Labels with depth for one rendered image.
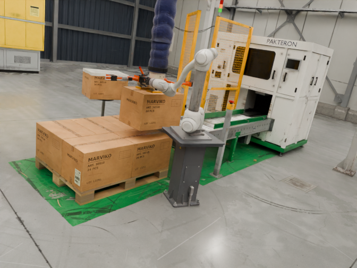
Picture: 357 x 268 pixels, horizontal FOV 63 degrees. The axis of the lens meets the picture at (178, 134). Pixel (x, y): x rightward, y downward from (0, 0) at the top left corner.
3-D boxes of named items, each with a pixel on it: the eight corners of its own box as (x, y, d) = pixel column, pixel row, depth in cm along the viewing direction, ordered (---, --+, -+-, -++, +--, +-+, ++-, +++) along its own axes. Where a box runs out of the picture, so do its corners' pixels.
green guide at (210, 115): (238, 111, 561) (239, 107, 558) (243, 113, 554) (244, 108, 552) (184, 118, 442) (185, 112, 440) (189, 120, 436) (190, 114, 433)
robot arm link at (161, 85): (150, 85, 290) (158, 91, 301) (161, 89, 281) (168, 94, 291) (154, 76, 291) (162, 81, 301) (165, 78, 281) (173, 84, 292)
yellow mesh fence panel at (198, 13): (166, 133, 543) (185, 13, 482) (171, 134, 545) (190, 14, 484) (173, 150, 462) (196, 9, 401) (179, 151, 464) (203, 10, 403)
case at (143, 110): (158, 117, 378) (162, 86, 366) (179, 126, 352) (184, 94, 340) (118, 120, 336) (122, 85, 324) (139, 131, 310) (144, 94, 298)
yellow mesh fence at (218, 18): (227, 136, 588) (251, 27, 527) (231, 137, 582) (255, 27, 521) (190, 144, 502) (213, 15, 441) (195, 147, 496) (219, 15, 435)
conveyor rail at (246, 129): (266, 128, 527) (268, 118, 522) (268, 130, 524) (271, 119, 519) (183, 149, 357) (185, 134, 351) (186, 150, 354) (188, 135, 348)
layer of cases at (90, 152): (119, 141, 424) (122, 114, 412) (168, 166, 363) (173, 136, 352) (35, 155, 336) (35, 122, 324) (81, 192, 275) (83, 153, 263)
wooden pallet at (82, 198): (119, 150, 428) (119, 141, 424) (167, 177, 368) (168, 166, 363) (35, 166, 340) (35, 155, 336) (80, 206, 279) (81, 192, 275)
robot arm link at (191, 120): (199, 130, 285) (193, 137, 266) (184, 126, 289) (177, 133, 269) (216, 50, 257) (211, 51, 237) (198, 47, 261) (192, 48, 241)
